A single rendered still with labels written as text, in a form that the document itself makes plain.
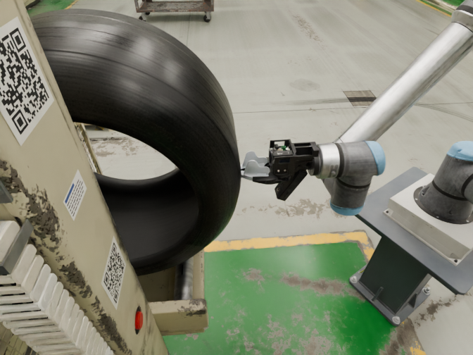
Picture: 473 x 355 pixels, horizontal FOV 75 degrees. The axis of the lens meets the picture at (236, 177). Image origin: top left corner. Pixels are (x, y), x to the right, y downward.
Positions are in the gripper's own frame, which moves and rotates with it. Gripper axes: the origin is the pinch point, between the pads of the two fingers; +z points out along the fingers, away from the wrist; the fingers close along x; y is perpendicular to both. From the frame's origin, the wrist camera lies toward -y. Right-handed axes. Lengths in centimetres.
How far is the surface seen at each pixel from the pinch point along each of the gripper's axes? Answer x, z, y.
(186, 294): 22.6, 14.2, -17.4
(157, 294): 15.9, 24.0, -28.8
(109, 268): 34.8, 20.3, 15.1
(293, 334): 1, -27, -110
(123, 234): 2.8, 32.8, -17.9
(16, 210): 41, 21, 34
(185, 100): 14.1, 9.1, 28.7
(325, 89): -258, -121, -112
